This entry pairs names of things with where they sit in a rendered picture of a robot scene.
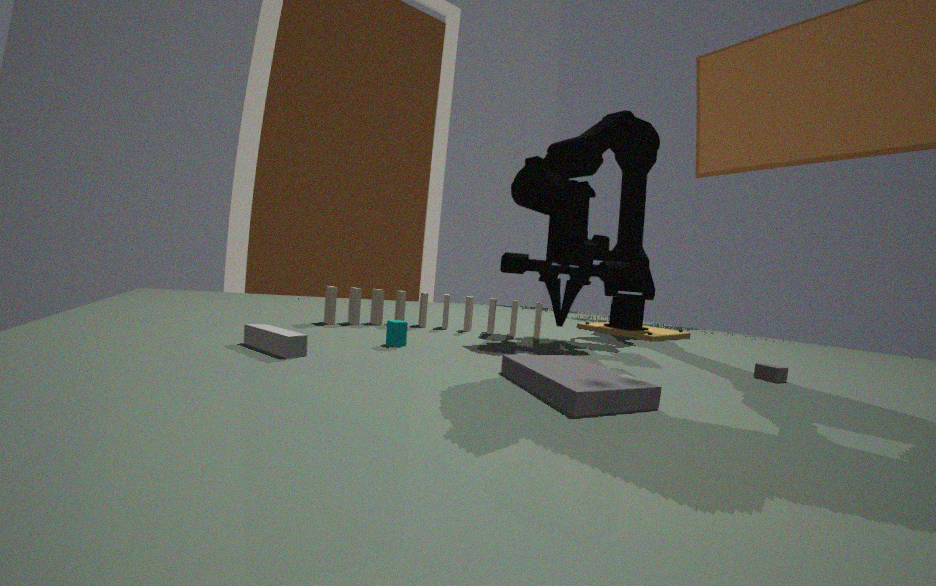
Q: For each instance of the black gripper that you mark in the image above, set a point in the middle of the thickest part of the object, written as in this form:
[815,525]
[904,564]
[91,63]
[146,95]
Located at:
[519,263]

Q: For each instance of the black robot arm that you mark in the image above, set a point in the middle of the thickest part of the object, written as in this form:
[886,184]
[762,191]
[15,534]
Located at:
[543,185]

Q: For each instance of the teal block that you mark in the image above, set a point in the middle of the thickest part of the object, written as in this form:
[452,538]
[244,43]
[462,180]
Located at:
[396,333]

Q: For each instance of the tan domino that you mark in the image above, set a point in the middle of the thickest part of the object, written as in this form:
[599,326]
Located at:
[354,305]
[514,318]
[491,316]
[446,311]
[377,304]
[468,313]
[400,305]
[537,321]
[330,305]
[423,309]

